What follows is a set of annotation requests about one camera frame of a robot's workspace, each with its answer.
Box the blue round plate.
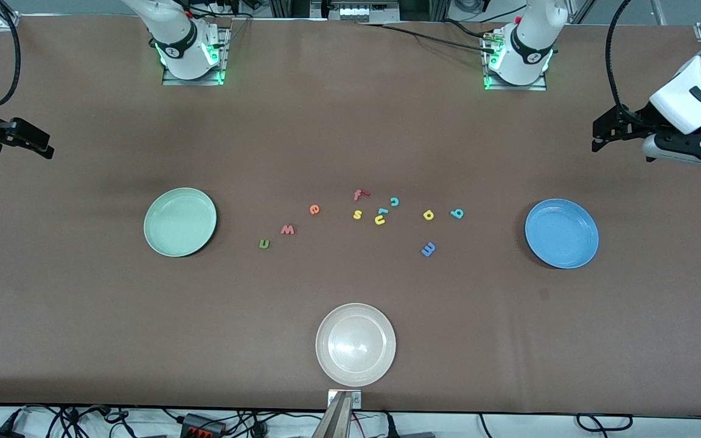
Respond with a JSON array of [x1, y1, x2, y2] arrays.
[[525, 198, 599, 269]]

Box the green round plate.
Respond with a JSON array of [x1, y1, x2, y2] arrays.
[[144, 187, 218, 258]]

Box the table cover sheet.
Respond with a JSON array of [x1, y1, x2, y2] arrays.
[[0, 15, 701, 420]]

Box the grey box white connectors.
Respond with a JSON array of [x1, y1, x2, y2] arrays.
[[328, 0, 401, 23]]

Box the black orange power strip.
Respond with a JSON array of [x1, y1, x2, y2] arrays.
[[179, 413, 228, 437]]

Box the beige round plate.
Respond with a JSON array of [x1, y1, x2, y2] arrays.
[[316, 303, 397, 388]]

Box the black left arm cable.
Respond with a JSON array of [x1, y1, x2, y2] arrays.
[[606, 0, 646, 119]]

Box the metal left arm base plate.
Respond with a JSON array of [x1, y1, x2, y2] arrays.
[[483, 30, 548, 92]]

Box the black cable across table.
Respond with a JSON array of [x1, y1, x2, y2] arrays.
[[441, 18, 497, 40], [357, 22, 498, 54]]

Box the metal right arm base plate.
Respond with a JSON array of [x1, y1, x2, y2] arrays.
[[162, 27, 231, 86]]

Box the looped black cable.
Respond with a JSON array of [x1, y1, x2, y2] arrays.
[[576, 414, 634, 434]]

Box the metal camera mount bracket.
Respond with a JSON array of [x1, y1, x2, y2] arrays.
[[327, 389, 362, 408]]

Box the aluminium camera pole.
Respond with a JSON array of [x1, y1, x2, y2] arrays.
[[312, 391, 352, 438]]

